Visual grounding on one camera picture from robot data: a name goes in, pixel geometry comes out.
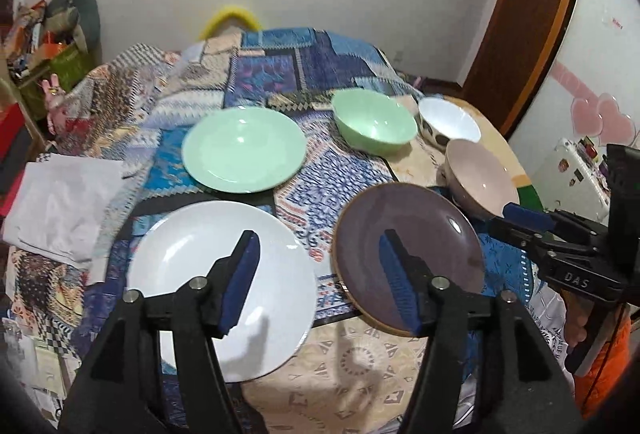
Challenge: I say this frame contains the green plate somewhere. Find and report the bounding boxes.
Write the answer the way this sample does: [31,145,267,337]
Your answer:
[181,107,308,193]

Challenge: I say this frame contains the white paper sheet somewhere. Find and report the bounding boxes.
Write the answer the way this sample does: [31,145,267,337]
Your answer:
[2,153,126,265]

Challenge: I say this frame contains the grey plush toy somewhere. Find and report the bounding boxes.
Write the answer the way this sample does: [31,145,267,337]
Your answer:
[47,0,103,55]

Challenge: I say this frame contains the pink bowl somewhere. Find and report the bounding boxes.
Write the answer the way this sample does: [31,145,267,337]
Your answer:
[442,139,521,221]

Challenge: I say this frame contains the green bowl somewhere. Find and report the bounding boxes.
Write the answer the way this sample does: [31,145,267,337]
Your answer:
[331,89,418,157]

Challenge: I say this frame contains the purple plate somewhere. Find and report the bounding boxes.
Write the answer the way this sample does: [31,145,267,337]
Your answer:
[332,183,486,338]

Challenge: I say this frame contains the pile of boxes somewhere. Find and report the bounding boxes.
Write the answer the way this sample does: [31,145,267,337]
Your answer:
[0,0,76,80]

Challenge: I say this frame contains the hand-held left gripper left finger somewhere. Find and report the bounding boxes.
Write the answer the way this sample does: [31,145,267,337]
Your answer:
[57,229,262,434]

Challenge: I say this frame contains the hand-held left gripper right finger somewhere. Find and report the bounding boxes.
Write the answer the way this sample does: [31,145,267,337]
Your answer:
[378,229,583,434]

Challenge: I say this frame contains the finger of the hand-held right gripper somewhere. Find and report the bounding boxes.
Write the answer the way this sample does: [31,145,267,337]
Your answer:
[487,218,556,261]
[502,203,611,240]

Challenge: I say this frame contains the red and black box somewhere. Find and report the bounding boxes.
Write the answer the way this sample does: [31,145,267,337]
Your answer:
[0,99,33,215]

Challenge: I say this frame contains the pink rabbit toy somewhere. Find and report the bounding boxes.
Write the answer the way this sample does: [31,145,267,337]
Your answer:
[42,74,65,135]

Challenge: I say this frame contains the wooden door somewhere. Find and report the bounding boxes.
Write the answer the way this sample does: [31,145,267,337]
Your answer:
[460,0,587,137]

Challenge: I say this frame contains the white plate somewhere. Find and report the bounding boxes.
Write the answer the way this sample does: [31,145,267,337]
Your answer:
[126,201,319,384]

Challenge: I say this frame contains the green box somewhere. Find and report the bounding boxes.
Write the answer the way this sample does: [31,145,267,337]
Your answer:
[20,42,95,115]

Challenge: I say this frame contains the pink heart wall sticker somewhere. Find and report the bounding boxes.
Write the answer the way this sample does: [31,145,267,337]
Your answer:
[550,59,638,150]

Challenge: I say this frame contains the person's right forearm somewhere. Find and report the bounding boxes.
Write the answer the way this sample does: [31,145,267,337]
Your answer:
[574,314,635,417]

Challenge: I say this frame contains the person's right hand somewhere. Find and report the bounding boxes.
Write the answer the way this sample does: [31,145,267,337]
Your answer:
[560,289,593,355]

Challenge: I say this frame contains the white fridge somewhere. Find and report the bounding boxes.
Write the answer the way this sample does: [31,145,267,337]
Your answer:
[552,137,613,221]

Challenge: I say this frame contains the white bowl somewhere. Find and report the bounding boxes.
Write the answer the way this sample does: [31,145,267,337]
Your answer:
[417,97,482,151]

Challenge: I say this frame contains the patchwork blanket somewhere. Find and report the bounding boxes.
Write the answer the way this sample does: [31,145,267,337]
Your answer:
[0,27,568,434]

